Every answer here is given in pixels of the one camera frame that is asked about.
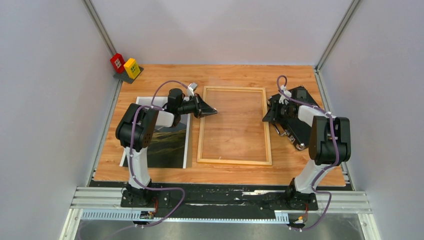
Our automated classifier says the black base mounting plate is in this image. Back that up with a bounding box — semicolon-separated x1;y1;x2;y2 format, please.
89;180;354;220

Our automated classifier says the light wooden picture frame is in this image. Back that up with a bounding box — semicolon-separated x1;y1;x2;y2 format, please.
196;86;273;166

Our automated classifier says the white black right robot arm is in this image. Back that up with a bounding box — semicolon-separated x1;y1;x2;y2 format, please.
262;91;352;209

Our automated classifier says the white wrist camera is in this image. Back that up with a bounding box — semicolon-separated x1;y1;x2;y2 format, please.
279;86;292;104
187;82;198;97

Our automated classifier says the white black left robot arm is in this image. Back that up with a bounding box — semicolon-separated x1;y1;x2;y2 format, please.
115;88;218;208

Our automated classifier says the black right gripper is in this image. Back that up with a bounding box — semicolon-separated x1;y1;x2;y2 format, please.
263;99;294;124

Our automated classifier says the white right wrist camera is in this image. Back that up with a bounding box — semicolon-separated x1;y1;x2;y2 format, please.
279;86;292;104

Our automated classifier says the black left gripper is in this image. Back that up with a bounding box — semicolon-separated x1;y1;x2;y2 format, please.
178;93;218;119

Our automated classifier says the aluminium rail right table edge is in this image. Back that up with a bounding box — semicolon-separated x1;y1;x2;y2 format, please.
313;67;358;191

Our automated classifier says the red toy house block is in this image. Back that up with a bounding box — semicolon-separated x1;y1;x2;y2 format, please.
109;53;125;74

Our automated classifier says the clear acrylic sheet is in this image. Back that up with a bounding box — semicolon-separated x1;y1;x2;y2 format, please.
201;77;271;162

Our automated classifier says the aluminium front rail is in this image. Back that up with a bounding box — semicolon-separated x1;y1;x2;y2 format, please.
61;184;381;240

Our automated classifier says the yellow toy house block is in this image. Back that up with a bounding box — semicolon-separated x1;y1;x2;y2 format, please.
123;58;141;80

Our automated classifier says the landscape photo print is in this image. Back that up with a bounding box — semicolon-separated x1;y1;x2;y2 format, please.
115;96;191;169

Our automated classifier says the black ribbed frame backing board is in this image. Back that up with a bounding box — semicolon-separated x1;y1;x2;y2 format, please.
270;86;328;152

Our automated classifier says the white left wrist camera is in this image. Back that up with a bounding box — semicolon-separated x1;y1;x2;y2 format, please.
187;82;198;97

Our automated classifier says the grey toy base plate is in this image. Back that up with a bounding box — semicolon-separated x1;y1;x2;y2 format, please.
113;66;144;84

